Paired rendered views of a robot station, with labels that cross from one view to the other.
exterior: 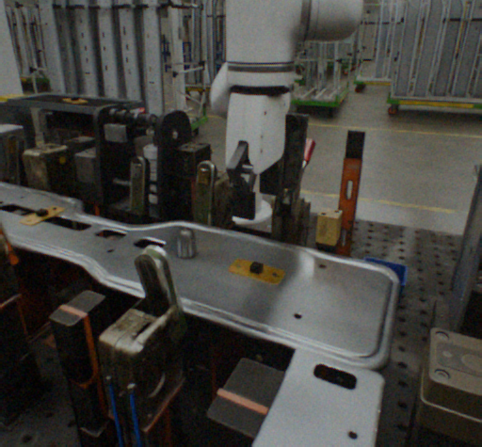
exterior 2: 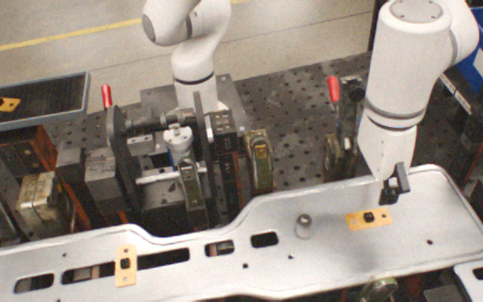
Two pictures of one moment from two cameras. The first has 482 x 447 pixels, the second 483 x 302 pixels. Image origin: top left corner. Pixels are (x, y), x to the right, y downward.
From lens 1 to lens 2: 0.60 m
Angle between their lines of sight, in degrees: 33
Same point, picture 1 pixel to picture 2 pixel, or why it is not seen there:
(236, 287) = (372, 242)
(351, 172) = not seen: hidden behind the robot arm
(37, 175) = (49, 221)
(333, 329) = (456, 239)
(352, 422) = not seen: outside the picture
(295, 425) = not seen: outside the picture
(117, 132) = (147, 145)
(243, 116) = (402, 147)
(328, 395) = not seen: outside the picture
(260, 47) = (422, 101)
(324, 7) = (462, 54)
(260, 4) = (429, 75)
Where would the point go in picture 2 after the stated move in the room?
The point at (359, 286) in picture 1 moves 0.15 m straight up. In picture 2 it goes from (435, 193) to (456, 140)
